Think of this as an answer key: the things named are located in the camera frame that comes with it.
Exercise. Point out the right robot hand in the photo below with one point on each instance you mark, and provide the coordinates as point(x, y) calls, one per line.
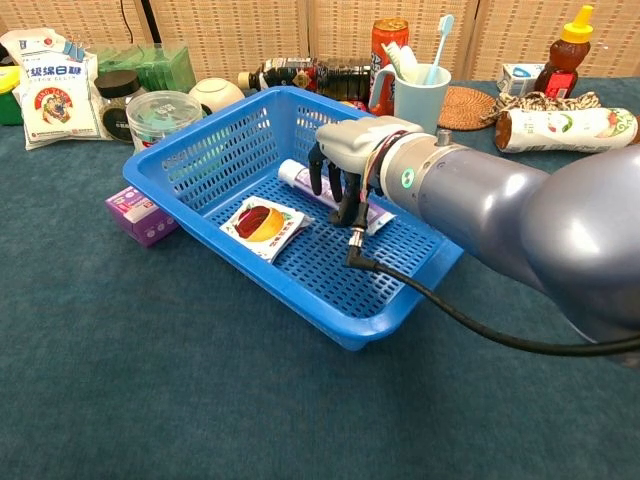
point(360, 137)

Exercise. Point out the white purple toothpaste tube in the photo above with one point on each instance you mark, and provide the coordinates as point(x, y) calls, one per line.
point(295, 172)

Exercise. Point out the small snack packet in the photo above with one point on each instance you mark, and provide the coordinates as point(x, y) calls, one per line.
point(260, 225)

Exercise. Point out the light blue cup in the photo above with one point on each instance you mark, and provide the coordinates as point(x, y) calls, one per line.
point(420, 105)

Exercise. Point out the dark drink bottle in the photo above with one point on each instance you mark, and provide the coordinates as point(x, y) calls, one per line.
point(300, 75)

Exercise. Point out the white tube in cup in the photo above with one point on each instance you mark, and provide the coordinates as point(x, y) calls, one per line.
point(407, 62)

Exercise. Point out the orange drink can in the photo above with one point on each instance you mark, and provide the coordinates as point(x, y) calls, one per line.
point(387, 42)

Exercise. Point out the round woven coaster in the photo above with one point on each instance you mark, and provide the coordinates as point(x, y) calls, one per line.
point(465, 107)

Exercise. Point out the blue toothbrush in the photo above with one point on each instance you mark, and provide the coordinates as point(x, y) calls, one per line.
point(442, 40)

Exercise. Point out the bamboo folding screen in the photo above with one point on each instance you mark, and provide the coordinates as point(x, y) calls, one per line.
point(250, 35)

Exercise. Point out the beige bowl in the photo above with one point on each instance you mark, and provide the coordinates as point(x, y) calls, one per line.
point(215, 92)

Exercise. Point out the white blue milk carton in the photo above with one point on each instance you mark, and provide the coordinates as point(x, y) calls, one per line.
point(517, 80)

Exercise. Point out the blue plastic mesh basket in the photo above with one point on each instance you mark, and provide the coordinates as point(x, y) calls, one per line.
point(300, 295)

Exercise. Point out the white-label bottle yellow cap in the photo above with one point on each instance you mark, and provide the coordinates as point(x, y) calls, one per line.
point(560, 130)

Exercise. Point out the clear round clip container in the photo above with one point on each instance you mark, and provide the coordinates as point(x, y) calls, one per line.
point(160, 120)

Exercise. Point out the clear box green packets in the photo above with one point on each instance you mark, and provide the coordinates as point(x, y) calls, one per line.
point(160, 65)

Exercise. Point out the honey bottle yellow cap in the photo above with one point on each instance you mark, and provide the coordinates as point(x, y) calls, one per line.
point(562, 60)

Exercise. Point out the small purple box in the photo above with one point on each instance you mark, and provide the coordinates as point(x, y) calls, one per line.
point(137, 215)

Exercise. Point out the black pole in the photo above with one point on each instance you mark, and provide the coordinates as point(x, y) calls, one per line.
point(151, 22)

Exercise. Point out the black-lid glass jar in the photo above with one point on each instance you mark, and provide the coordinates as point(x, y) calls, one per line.
point(117, 85)

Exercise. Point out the blue binder clips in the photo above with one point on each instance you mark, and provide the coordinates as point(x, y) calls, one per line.
point(75, 50)

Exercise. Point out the white sugar bag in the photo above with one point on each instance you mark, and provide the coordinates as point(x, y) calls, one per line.
point(55, 105)

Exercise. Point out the blue felt table cover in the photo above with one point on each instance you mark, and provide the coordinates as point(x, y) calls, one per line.
point(150, 375)

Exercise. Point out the yellow small box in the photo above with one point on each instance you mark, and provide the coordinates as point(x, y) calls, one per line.
point(7, 95)

